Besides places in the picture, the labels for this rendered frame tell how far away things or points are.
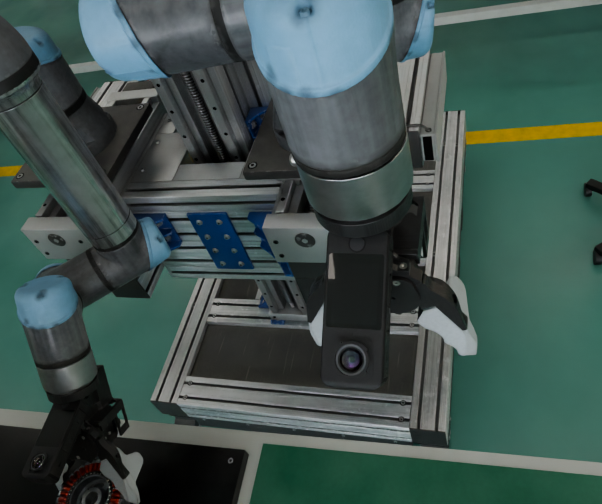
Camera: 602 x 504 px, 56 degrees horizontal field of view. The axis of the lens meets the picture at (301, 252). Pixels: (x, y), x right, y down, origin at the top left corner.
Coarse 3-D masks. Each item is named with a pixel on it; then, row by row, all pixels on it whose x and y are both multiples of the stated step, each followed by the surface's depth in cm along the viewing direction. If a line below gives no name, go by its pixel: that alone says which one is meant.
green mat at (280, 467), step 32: (288, 448) 93; (256, 480) 91; (288, 480) 89; (320, 480) 88; (352, 480) 87; (384, 480) 86; (416, 480) 85; (448, 480) 83; (480, 480) 82; (512, 480) 81; (544, 480) 80; (576, 480) 79
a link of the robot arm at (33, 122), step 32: (0, 32) 62; (0, 64) 62; (32, 64) 65; (0, 96) 64; (32, 96) 67; (0, 128) 68; (32, 128) 68; (64, 128) 71; (32, 160) 71; (64, 160) 72; (96, 160) 78; (64, 192) 75; (96, 192) 77; (96, 224) 80; (128, 224) 83; (96, 256) 85; (128, 256) 85; (160, 256) 88
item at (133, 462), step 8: (128, 456) 86; (136, 456) 87; (104, 464) 83; (128, 464) 86; (136, 464) 87; (104, 472) 83; (112, 472) 83; (136, 472) 86; (112, 480) 83; (120, 480) 83; (128, 480) 83; (120, 488) 84; (128, 488) 83; (136, 488) 85; (128, 496) 84; (136, 496) 85
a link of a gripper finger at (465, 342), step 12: (456, 288) 50; (420, 312) 47; (432, 312) 46; (468, 312) 50; (420, 324) 47; (432, 324) 47; (444, 324) 47; (468, 324) 47; (444, 336) 48; (456, 336) 48; (468, 336) 48; (456, 348) 49; (468, 348) 49
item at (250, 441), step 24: (144, 432) 102; (168, 432) 100; (192, 432) 99; (216, 432) 98; (240, 432) 97; (264, 432) 96; (408, 456) 87; (432, 456) 86; (456, 456) 86; (480, 456) 85; (504, 456) 84; (528, 456) 83
